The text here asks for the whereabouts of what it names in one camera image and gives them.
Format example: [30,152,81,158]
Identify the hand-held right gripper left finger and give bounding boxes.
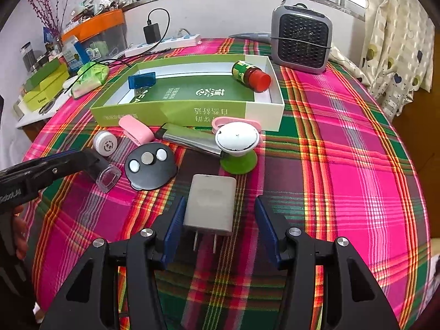
[39,196,188,330]

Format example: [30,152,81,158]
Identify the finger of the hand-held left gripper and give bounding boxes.
[14,149,85,173]
[19,157,101,191]

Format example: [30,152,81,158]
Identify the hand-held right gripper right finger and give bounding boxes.
[254,196,401,330]

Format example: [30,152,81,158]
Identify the white charger adapter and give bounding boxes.
[183,174,238,252]

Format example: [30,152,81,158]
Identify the black stamp with clear cap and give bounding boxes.
[82,148,123,193]

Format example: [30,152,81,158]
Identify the black disc with white buttons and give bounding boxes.
[124,142,178,191]

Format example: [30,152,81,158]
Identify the pink paddles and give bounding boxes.
[119,115,154,145]

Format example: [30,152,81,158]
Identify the white knob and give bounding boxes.
[215,122,261,175]

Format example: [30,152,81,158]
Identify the green and white cardboard box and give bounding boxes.
[90,54,285,132]

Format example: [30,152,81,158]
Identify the person's left hand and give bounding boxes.
[12,204,30,261]

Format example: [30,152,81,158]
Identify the white side table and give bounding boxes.
[15,86,74,129]

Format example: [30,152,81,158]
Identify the grey scissors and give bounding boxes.
[38,94,62,115]

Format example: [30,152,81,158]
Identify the lime flat box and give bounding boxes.
[22,72,71,112]

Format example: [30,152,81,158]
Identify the dark green flat box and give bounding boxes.
[23,58,69,90]

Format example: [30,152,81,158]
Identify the green tissue pack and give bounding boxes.
[70,61,110,98]

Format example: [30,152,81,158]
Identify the silver and green lighter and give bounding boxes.
[155,122,224,157]

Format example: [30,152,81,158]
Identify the glass storage jar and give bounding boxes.
[21,42,37,73]

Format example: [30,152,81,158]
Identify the blue and white carton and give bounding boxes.
[62,36,90,69]

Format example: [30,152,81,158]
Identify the pink oval holder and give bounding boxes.
[211,117,262,134]

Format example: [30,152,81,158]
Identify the blue translucent card reader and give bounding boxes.
[128,72,156,92]

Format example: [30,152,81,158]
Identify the pink and green plaid blanket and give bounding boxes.
[22,37,432,330]

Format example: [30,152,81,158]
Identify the clear bin with orange lid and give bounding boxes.
[62,10,128,59]

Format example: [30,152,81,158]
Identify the purple flower branches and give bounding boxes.
[27,0,74,38]

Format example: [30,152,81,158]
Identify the red cap bottle green label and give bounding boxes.
[231,60,272,93]

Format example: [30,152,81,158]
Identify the black charger plug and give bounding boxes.
[143,23,161,44]

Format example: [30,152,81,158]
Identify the pile of assorted sundries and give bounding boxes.
[67,0,138,24]

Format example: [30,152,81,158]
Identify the white power strip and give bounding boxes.
[124,34,202,57]

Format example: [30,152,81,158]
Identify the grey portable fan heater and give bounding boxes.
[270,3,333,74]

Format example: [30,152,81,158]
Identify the cream patterned curtain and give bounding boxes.
[359,0,435,121]

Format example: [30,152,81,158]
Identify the black charger cable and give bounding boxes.
[87,8,172,73]

